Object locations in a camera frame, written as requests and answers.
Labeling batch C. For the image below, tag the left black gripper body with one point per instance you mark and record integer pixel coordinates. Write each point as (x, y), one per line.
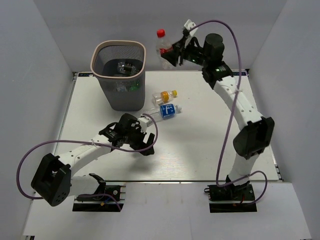
(135, 138)

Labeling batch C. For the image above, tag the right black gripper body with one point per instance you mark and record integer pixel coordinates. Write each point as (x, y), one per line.
(190, 52)

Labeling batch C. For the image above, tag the clear bottle red label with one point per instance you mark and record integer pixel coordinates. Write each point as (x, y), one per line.
(163, 45)

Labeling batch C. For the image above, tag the clear bottle blue label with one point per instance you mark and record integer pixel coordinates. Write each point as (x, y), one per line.
(164, 112)

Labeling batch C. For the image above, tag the green bottle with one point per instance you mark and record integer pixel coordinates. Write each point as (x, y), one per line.
(135, 86)

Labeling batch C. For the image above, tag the clear bottle orange cap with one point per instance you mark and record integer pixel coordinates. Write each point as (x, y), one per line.
(160, 98)

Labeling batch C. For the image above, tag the clear bottle black label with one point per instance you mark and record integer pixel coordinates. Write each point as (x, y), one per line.
(126, 68)

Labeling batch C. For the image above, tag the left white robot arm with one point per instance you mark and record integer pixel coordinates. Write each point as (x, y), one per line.
(55, 178)

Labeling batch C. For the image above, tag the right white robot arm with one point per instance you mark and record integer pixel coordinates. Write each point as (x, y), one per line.
(255, 130)

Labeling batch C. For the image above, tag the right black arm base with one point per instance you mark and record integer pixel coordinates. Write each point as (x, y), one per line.
(231, 199)

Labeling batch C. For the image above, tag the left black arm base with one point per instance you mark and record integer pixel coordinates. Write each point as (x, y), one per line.
(109, 199)

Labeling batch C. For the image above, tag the grey mesh waste bin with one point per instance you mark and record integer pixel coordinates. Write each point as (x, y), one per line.
(116, 86)

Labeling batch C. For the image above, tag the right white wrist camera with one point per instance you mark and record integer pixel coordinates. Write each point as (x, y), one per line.
(189, 29)

